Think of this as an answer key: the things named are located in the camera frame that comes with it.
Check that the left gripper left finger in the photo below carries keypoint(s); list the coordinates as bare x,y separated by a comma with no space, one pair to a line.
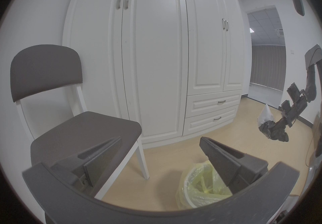
93,165

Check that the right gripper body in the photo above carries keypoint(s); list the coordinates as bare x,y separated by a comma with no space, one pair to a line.
295,110

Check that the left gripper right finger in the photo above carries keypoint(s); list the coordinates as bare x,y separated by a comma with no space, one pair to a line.
234,167

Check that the white printed wrapper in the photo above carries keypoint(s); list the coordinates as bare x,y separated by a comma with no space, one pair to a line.
266,115

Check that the black plastic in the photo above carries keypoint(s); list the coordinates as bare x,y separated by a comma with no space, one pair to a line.
274,132

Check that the yellow plastic bag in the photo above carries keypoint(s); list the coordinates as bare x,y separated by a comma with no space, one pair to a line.
201,187

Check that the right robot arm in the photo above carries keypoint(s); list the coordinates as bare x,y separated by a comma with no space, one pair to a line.
312,79

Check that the white trash bin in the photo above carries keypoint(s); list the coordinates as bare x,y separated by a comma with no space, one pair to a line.
187,192

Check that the white chair grey cushions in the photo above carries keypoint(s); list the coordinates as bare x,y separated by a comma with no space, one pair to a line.
75,132

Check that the grey curtain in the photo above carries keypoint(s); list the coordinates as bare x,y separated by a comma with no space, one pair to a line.
268,67

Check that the white wardrobe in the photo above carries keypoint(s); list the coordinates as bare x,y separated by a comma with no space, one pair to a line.
156,54

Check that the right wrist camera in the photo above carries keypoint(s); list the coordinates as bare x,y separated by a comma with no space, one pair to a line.
293,91

